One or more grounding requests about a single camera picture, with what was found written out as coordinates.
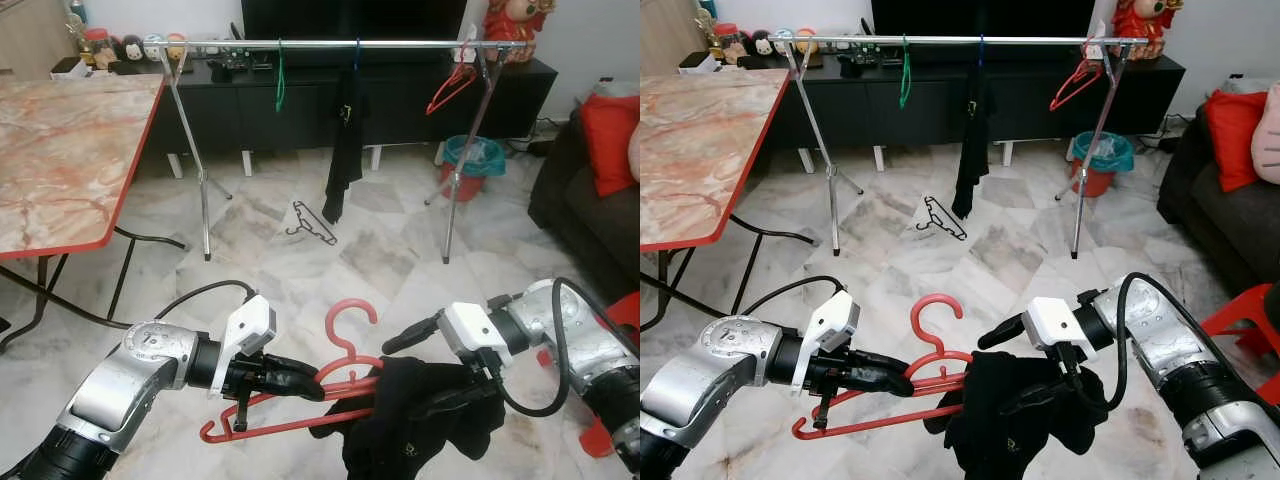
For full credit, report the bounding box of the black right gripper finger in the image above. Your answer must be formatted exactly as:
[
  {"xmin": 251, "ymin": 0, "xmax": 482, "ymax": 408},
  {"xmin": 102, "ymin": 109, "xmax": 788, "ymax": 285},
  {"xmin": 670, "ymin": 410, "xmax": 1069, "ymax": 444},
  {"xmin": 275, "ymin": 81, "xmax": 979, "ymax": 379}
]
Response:
[
  {"xmin": 977, "ymin": 312, "xmax": 1033, "ymax": 352},
  {"xmin": 382, "ymin": 313, "xmax": 448, "ymax": 357}
]

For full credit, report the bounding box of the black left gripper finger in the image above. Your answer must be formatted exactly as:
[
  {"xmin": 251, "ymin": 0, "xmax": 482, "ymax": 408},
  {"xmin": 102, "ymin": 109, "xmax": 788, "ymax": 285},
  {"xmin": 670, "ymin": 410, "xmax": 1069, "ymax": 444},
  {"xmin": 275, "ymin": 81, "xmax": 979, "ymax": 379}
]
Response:
[
  {"xmin": 266, "ymin": 352, "xmax": 327, "ymax": 404},
  {"xmin": 852, "ymin": 348, "xmax": 917, "ymax": 400}
]

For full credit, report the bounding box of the red plastic hanger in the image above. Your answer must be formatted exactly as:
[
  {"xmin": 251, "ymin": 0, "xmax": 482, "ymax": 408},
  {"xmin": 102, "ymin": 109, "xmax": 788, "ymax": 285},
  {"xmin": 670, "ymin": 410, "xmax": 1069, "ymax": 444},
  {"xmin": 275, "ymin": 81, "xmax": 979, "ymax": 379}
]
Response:
[
  {"xmin": 1048, "ymin": 57, "xmax": 1104, "ymax": 113},
  {"xmin": 790, "ymin": 293, "xmax": 1076, "ymax": 441},
  {"xmin": 198, "ymin": 298, "xmax": 481, "ymax": 444},
  {"xmin": 426, "ymin": 60, "xmax": 479, "ymax": 117}
]

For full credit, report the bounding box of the black T-shirt green logo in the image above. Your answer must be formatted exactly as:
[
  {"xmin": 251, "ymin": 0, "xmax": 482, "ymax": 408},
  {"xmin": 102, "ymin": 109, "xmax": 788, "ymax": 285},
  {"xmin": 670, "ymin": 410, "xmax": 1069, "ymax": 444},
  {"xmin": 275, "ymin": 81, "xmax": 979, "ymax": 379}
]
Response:
[
  {"xmin": 308, "ymin": 355, "xmax": 506, "ymax": 480},
  {"xmin": 922, "ymin": 350, "xmax": 1111, "ymax": 480},
  {"xmin": 322, "ymin": 68, "xmax": 369, "ymax": 225},
  {"xmin": 950, "ymin": 65, "xmax": 996, "ymax": 221}
]

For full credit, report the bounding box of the black plastic hanger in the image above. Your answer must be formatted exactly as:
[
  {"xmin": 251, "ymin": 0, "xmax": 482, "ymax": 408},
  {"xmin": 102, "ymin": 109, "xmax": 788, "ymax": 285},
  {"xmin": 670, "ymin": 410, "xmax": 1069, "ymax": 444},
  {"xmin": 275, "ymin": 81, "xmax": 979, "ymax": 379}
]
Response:
[
  {"xmin": 285, "ymin": 200, "xmax": 339, "ymax": 246},
  {"xmin": 915, "ymin": 195, "xmax": 969, "ymax": 242}
]

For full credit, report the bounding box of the red plastic stool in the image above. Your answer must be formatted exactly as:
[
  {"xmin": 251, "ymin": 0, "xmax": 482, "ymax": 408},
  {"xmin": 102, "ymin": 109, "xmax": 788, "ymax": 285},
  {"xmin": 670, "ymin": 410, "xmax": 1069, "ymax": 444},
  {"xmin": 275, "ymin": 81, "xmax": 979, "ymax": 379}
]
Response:
[
  {"xmin": 1200, "ymin": 283, "xmax": 1280, "ymax": 406},
  {"xmin": 575, "ymin": 290, "xmax": 641, "ymax": 461}
]

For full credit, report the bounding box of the dark grey fabric sofa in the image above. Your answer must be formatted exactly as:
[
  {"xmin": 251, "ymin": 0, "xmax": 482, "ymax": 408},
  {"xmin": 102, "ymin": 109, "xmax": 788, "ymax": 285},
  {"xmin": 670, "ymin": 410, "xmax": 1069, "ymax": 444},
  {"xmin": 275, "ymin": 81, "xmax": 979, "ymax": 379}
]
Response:
[
  {"xmin": 1157, "ymin": 95, "xmax": 1280, "ymax": 296},
  {"xmin": 527, "ymin": 100, "xmax": 641, "ymax": 301}
]

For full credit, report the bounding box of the orange bin teal bag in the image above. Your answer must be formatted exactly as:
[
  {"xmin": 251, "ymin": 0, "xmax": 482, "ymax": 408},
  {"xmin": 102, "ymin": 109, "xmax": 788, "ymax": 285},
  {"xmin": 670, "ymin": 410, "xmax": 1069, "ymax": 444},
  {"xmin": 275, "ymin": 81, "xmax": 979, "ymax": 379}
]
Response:
[
  {"xmin": 1070, "ymin": 130, "xmax": 1136, "ymax": 199},
  {"xmin": 440, "ymin": 135, "xmax": 506, "ymax": 203}
]

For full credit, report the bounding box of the black TV console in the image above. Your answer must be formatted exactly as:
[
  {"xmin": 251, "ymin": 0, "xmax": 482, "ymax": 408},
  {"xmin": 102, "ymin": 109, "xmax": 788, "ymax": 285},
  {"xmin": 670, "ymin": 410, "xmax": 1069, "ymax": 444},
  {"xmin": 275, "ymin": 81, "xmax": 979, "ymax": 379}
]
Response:
[
  {"xmin": 50, "ymin": 55, "xmax": 559, "ymax": 156},
  {"xmin": 680, "ymin": 52, "xmax": 1186, "ymax": 151}
]

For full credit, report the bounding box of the marble table red edge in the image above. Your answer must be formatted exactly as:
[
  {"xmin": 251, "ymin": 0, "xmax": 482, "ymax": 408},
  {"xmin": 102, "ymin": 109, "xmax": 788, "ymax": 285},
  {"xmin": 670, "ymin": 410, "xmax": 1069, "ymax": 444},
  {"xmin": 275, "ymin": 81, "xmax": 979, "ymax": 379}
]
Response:
[
  {"xmin": 640, "ymin": 68, "xmax": 816, "ymax": 321},
  {"xmin": 0, "ymin": 72, "xmax": 191, "ymax": 351}
]

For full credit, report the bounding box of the red square cushion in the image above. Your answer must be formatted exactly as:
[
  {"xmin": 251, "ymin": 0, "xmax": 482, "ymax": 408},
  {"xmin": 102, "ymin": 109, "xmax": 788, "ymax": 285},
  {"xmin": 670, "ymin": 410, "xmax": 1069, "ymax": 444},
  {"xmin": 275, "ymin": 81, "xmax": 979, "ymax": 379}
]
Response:
[
  {"xmin": 1203, "ymin": 88, "xmax": 1271, "ymax": 193},
  {"xmin": 580, "ymin": 93, "xmax": 641, "ymax": 198}
]

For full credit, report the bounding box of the silver metal clothes rack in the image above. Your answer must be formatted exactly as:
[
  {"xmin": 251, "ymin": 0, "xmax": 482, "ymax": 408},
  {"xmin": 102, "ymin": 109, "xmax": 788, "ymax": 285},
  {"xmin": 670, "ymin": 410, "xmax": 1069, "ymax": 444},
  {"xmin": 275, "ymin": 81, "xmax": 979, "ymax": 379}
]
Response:
[
  {"xmin": 155, "ymin": 38, "xmax": 528, "ymax": 263},
  {"xmin": 785, "ymin": 33, "xmax": 1151, "ymax": 259}
]

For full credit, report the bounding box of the pink cat face cushion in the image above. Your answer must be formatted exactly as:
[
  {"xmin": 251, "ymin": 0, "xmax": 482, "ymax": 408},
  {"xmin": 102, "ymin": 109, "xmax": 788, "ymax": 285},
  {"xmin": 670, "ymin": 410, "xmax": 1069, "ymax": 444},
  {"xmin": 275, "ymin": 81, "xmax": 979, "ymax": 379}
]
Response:
[{"xmin": 1250, "ymin": 110, "xmax": 1280, "ymax": 186}]

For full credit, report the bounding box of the black flat television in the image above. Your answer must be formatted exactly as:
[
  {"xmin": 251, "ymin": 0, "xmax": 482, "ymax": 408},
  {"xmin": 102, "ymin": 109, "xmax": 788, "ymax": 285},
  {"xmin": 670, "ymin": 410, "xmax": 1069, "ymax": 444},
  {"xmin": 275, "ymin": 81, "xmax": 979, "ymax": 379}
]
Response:
[
  {"xmin": 870, "ymin": 0, "xmax": 1098, "ymax": 39},
  {"xmin": 240, "ymin": 0, "xmax": 471, "ymax": 41}
]

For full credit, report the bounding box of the red figurine doll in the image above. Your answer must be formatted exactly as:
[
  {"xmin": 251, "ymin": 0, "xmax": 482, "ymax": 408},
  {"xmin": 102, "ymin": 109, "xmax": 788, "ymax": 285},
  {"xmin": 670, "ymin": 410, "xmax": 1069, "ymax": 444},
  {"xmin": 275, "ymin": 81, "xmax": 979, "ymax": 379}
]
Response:
[
  {"xmin": 483, "ymin": 0, "xmax": 546, "ymax": 64},
  {"xmin": 1110, "ymin": 0, "xmax": 1173, "ymax": 59}
]

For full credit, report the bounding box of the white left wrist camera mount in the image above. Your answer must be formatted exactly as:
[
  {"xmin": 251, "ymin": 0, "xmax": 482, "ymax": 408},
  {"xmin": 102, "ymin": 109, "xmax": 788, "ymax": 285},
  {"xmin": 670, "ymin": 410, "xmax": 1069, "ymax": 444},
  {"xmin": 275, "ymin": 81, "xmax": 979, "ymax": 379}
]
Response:
[
  {"xmin": 208, "ymin": 295, "xmax": 276, "ymax": 399},
  {"xmin": 790, "ymin": 290, "xmax": 861, "ymax": 393}
]

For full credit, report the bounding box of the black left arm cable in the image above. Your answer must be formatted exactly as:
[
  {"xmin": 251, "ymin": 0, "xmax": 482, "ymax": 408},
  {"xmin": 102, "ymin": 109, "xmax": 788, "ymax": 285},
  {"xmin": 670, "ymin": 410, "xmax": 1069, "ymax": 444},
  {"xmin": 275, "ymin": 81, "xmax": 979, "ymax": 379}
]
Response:
[
  {"xmin": 740, "ymin": 275, "xmax": 846, "ymax": 319},
  {"xmin": 150, "ymin": 280, "xmax": 259, "ymax": 326}
]

